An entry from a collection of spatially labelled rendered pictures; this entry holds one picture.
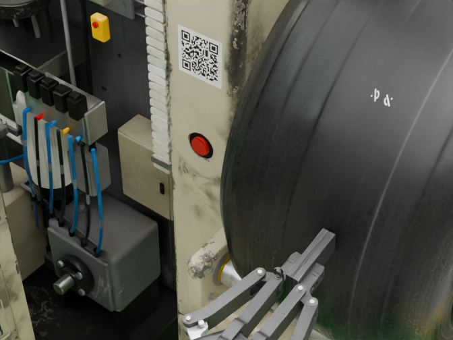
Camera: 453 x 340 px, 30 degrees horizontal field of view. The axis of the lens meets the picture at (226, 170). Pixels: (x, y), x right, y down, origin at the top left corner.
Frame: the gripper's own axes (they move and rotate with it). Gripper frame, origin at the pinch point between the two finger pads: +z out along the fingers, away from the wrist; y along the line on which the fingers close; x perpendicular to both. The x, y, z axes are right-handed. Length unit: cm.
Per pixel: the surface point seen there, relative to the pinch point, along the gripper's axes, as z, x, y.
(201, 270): 7.5, 30.0, 23.4
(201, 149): 19.5, 20.0, 31.6
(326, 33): 16.7, -14.2, 9.1
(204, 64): 22.1, 5.0, 31.4
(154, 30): 23.4, 4.3, 41.3
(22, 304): -4, 55, 58
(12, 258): -2, 43, 58
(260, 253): 2.1, 7.4, 8.1
